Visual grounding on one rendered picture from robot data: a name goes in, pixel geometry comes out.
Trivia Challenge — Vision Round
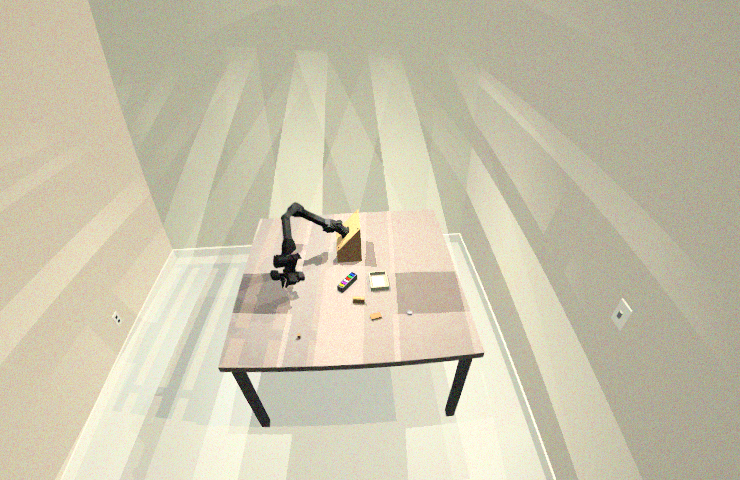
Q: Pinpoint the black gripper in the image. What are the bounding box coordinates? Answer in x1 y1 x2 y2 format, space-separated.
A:
270 267 305 288

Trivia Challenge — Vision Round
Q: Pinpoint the white square tray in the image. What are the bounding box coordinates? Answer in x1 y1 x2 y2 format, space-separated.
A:
369 271 389 292

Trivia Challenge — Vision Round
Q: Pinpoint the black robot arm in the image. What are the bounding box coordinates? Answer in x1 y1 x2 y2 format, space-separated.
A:
273 203 349 285

